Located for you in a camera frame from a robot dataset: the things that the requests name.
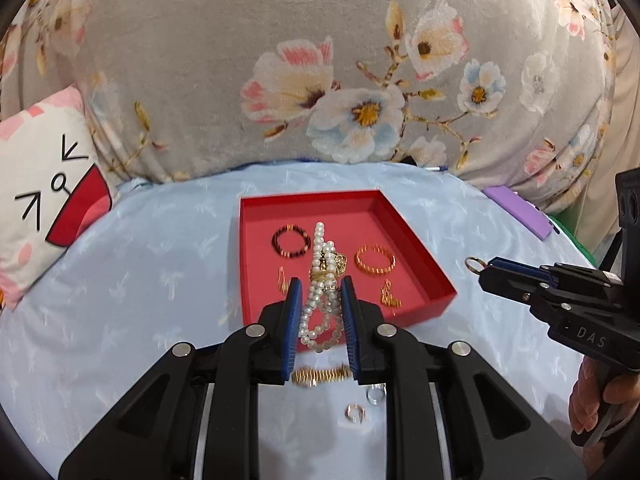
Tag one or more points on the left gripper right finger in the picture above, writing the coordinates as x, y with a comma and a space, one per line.
449, 413

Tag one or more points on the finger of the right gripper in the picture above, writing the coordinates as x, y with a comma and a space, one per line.
520, 292
502, 269

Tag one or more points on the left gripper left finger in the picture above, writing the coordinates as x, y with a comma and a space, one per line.
194, 413

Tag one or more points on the gold ring brown stone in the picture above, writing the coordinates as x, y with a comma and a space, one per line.
475, 265

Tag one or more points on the red jewelry tray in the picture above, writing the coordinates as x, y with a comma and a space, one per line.
377, 243

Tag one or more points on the right hand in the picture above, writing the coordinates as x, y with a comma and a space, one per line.
585, 401

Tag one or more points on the purple flat object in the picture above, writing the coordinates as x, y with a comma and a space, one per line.
527, 214

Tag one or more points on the light blue patterned cloth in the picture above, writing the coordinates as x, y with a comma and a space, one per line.
162, 267

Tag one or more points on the blue white pen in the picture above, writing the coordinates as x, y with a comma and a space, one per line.
439, 168

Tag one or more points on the gold hoop earring left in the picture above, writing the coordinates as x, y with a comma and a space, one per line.
355, 413

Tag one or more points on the small gold pendant earring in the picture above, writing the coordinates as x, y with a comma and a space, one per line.
282, 281

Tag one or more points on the grey floral blanket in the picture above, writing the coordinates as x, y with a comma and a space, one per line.
501, 92

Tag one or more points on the cat face pillow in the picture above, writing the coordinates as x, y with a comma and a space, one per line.
52, 189

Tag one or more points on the gold chain earring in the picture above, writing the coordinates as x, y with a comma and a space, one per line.
387, 298

